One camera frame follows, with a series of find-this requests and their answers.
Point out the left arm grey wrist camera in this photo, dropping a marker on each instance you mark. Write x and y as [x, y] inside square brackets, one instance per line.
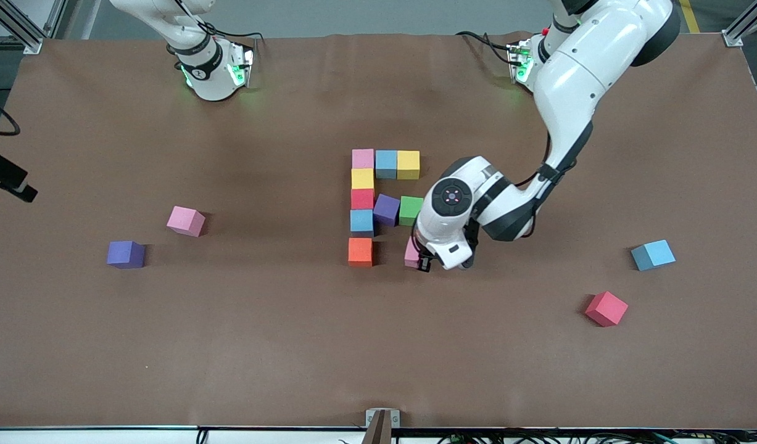
[471, 240]

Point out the brown table cover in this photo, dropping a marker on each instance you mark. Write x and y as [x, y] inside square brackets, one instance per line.
[378, 370]

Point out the orange foam cube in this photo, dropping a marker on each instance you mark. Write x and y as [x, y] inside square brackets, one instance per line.
[360, 251]

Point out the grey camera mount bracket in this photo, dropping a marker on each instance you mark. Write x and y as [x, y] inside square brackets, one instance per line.
[382, 425]

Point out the red foam cube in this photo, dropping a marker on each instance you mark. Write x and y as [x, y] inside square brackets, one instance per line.
[362, 199]
[606, 308]

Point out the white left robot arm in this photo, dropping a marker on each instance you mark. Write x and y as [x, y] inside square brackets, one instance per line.
[575, 80]

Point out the aluminium frame post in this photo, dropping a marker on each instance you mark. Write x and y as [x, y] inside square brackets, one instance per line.
[733, 38]
[31, 43]

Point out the purple foam cube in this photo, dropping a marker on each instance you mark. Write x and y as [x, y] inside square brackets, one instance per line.
[387, 209]
[124, 253]

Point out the green foam cube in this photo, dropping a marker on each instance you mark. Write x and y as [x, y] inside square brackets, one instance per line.
[411, 209]

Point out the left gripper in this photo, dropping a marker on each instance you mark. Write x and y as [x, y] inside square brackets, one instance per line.
[425, 264]

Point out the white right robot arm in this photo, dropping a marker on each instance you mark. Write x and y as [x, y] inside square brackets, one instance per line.
[208, 80]

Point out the blue foam cube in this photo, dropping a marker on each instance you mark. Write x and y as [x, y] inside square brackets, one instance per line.
[386, 163]
[654, 253]
[361, 222]

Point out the pink foam cube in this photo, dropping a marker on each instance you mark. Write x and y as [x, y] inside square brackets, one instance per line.
[411, 253]
[185, 220]
[363, 158]

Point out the yellow foam cube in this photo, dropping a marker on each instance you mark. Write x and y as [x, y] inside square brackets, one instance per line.
[363, 178]
[408, 164]

